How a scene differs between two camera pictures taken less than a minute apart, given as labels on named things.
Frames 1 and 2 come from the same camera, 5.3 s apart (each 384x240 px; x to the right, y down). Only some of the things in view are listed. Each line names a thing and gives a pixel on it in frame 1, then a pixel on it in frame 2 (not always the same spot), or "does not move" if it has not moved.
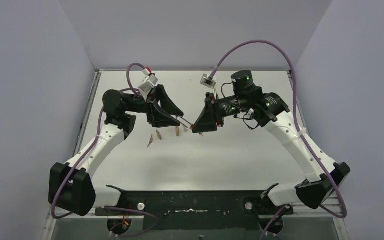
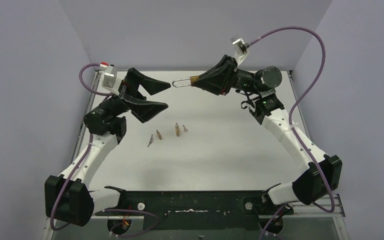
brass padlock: (159, 134) does not move
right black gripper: (206, 121) to (219, 79)
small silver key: (151, 140) does not move
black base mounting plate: (196, 209) does not move
